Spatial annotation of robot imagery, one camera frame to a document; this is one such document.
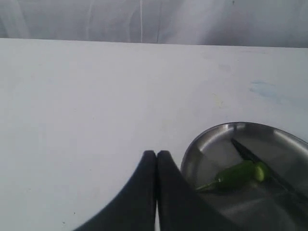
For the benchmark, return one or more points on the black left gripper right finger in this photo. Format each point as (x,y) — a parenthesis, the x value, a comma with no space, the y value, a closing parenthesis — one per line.
(179,207)

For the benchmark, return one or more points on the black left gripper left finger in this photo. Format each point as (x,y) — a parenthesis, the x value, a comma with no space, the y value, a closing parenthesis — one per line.
(134,207)

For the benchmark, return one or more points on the green cucumber piece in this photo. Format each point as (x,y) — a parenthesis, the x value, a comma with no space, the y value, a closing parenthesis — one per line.
(237,176)

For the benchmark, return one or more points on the black knife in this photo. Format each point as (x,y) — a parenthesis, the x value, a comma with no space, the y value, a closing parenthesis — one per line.
(289,197)

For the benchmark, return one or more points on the round stainless steel plate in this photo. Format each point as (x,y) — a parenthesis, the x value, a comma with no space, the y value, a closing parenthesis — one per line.
(257,206)

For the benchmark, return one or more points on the white backdrop curtain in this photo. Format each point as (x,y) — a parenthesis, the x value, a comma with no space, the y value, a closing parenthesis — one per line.
(265,23)

